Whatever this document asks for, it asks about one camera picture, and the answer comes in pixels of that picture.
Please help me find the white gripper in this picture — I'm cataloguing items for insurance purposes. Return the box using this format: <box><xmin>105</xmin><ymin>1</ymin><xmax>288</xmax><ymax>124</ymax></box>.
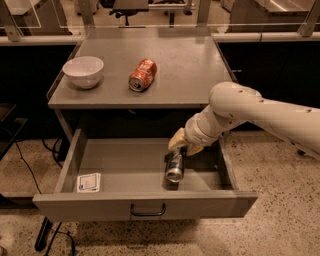
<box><xmin>168</xmin><ymin>106</ymin><xmax>240</xmax><ymax>156</ymax></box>

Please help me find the silver blue redbull can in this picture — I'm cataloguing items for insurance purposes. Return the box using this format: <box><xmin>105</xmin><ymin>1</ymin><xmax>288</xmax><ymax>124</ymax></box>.
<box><xmin>165</xmin><ymin>147</ymin><xmax>186</xmax><ymax>183</ymax></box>

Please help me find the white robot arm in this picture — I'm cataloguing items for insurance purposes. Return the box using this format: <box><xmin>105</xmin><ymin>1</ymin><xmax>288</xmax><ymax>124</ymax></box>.
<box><xmin>168</xmin><ymin>81</ymin><xmax>320</xmax><ymax>159</ymax></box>

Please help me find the orange soda can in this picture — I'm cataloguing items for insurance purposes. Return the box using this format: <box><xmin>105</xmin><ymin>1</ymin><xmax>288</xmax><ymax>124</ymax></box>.
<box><xmin>129</xmin><ymin>59</ymin><xmax>157</xmax><ymax>92</ymax></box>

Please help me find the open grey top drawer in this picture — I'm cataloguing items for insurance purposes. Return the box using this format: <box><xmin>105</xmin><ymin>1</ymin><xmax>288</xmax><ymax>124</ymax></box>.
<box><xmin>33</xmin><ymin>129</ymin><xmax>258</xmax><ymax>222</ymax></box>

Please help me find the grey metal cabinet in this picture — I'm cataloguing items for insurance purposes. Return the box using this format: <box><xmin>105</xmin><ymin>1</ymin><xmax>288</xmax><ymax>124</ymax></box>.
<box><xmin>48</xmin><ymin>27</ymin><xmax>231</xmax><ymax>138</ymax></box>

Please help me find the white paper tag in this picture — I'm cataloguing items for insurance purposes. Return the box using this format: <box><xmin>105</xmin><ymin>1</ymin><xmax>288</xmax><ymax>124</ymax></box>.
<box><xmin>76</xmin><ymin>173</ymin><xmax>101</xmax><ymax>193</ymax></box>

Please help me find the white ceramic bowl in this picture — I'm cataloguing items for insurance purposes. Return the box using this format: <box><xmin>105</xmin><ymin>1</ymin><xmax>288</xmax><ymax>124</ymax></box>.
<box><xmin>62</xmin><ymin>56</ymin><xmax>104</xmax><ymax>89</ymax></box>

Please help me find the black office chair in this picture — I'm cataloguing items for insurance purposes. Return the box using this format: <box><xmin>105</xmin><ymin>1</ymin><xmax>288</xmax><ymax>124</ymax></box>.
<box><xmin>99</xmin><ymin>0</ymin><xmax>194</xmax><ymax>27</ymax></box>

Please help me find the dark shelf at left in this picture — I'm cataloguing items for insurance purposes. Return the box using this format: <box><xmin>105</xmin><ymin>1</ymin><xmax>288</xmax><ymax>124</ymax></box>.
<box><xmin>0</xmin><ymin>103</ymin><xmax>27</xmax><ymax>160</ymax></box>

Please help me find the black drawer handle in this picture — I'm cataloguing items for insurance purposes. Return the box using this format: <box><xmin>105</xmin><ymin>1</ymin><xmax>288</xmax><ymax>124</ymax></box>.
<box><xmin>130</xmin><ymin>203</ymin><xmax>167</xmax><ymax>217</ymax></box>

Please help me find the black floor cable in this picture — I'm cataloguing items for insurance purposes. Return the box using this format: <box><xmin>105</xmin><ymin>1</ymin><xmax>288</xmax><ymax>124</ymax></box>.
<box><xmin>0</xmin><ymin>126</ymin><xmax>78</xmax><ymax>256</ymax></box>

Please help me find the grey horizontal rail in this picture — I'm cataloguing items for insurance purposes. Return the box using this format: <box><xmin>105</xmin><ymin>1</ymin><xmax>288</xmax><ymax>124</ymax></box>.
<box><xmin>0</xmin><ymin>31</ymin><xmax>320</xmax><ymax>47</ymax></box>

